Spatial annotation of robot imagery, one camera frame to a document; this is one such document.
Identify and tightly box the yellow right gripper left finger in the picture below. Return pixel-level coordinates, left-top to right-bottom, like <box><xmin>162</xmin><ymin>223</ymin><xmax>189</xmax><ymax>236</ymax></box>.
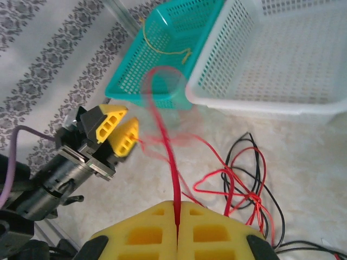
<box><xmin>77</xmin><ymin>200</ymin><xmax>178</xmax><ymax>260</ymax></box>

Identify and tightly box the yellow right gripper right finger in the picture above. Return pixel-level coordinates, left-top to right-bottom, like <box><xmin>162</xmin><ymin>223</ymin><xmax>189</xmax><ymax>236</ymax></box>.
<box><xmin>177</xmin><ymin>200</ymin><xmax>280</xmax><ymax>260</ymax></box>

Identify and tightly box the black cable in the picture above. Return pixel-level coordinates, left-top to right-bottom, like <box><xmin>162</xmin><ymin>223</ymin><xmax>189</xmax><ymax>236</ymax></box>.
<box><xmin>221</xmin><ymin>132</ymin><xmax>286</xmax><ymax>249</ymax></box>
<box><xmin>273</xmin><ymin>240</ymin><xmax>347</xmax><ymax>260</ymax></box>

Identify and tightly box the red cable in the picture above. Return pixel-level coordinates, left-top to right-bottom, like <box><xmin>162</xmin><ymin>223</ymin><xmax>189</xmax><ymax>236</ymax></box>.
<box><xmin>140</xmin><ymin>66</ymin><xmax>190</xmax><ymax>230</ymax></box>
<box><xmin>132</xmin><ymin>134</ymin><xmax>276</xmax><ymax>241</ymax></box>

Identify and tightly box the thin yellow cable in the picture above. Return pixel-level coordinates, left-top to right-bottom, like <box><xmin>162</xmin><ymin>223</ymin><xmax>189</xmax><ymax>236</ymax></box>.
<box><xmin>138</xmin><ymin>16</ymin><xmax>193</xmax><ymax>66</ymax></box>

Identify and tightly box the teal plastic mesh basket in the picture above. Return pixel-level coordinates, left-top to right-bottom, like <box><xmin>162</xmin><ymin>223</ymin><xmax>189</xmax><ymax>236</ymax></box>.
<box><xmin>104</xmin><ymin>0</ymin><xmax>227</xmax><ymax>111</ymax></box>

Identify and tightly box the white plastic mesh basket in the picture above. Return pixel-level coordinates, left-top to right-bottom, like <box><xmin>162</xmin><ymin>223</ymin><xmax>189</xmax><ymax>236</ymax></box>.
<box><xmin>185</xmin><ymin>0</ymin><xmax>347</xmax><ymax>122</ymax></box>

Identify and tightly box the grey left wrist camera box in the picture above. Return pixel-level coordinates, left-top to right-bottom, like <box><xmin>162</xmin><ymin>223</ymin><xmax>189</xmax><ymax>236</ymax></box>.
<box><xmin>55</xmin><ymin>112</ymin><xmax>81</xmax><ymax>149</ymax></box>

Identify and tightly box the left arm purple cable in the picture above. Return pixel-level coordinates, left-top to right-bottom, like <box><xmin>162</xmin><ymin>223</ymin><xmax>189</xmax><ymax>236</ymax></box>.
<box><xmin>0</xmin><ymin>125</ymin><xmax>59</xmax><ymax>209</ymax></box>

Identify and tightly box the aluminium frame rail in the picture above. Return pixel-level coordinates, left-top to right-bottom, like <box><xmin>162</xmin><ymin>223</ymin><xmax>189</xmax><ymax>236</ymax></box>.
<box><xmin>35</xmin><ymin>219</ymin><xmax>82</xmax><ymax>252</ymax></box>

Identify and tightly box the aluminium frame post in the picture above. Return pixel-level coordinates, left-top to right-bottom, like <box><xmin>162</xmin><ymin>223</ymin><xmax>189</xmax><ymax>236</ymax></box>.
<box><xmin>102</xmin><ymin>0</ymin><xmax>143</xmax><ymax>32</ymax></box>

